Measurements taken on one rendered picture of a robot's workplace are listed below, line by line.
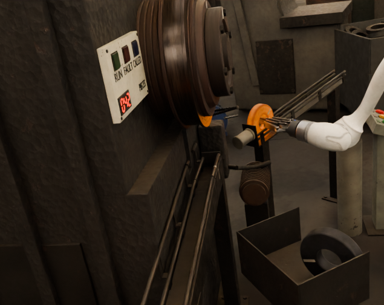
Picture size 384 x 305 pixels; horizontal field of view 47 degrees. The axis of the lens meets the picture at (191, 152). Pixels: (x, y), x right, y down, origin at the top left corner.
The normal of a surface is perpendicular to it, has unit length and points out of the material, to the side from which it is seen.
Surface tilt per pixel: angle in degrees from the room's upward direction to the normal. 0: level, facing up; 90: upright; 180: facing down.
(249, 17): 90
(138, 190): 0
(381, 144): 90
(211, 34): 58
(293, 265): 5
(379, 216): 90
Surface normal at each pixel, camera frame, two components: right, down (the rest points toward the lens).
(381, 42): 0.09, 0.37
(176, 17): -0.22, -0.27
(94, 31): 0.97, -0.07
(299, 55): -0.40, 0.40
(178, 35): -0.22, -0.04
